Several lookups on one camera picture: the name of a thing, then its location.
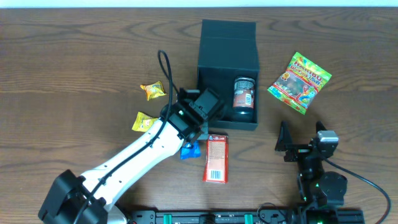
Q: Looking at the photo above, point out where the blue cookie packet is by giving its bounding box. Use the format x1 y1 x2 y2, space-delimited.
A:
180 141 201 159

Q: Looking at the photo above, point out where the red snack box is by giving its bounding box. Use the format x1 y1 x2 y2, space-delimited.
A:
203 134 229 184

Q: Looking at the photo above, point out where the small Pringles can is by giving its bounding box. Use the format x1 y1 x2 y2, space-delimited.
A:
233 76 255 123

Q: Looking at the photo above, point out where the black gift box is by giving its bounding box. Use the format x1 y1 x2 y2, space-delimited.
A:
197 19 260 131

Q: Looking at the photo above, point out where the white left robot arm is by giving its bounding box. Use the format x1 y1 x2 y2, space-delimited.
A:
38 89 219 223

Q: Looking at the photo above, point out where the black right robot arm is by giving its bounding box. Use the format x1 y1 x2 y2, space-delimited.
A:
275 121 348 213

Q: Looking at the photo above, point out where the lower yellow candy packet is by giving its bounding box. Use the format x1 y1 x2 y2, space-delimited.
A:
132 111 158 133

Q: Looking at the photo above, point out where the yellow candy packet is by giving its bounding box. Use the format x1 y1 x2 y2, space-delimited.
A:
132 111 158 133
140 81 166 101

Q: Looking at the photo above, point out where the Haribo gummy worms bag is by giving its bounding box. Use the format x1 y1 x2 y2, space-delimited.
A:
267 52 332 114

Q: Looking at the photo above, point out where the upper yellow candy packet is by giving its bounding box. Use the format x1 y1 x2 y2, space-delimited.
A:
140 81 166 101

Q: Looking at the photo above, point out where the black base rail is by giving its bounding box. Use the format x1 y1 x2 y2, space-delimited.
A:
127 208 365 224

